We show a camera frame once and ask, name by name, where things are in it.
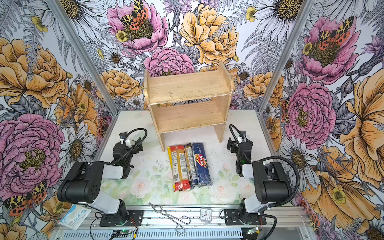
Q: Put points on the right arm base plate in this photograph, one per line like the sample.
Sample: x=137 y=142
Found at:
x=233 y=217

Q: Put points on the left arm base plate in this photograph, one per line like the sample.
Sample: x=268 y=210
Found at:
x=133 y=218

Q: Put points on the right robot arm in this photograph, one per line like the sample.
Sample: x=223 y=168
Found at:
x=271 y=185

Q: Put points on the aluminium front rail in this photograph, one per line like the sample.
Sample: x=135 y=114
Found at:
x=193 y=222

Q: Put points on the metal tongs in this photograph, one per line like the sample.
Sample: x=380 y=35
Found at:
x=179 y=221

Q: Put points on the white blue packet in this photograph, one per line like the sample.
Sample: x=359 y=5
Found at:
x=75 y=217

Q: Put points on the red spaghetti bag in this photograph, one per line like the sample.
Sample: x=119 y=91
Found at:
x=180 y=168

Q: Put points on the small white clock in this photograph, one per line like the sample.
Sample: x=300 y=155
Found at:
x=206 y=215

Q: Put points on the blue Barilla spaghetti box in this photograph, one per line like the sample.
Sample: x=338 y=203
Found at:
x=201 y=164

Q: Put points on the yellow Pastatime spaghetti bag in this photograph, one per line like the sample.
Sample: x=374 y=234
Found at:
x=171 y=165

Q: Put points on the wooden two-tier shelf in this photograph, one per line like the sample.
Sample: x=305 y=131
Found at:
x=189 y=101

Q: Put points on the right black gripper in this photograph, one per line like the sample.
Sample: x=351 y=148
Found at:
x=243 y=150

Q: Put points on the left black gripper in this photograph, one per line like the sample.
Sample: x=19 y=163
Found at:
x=121 y=150

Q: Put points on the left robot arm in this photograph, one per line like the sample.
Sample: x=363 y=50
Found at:
x=82 y=184

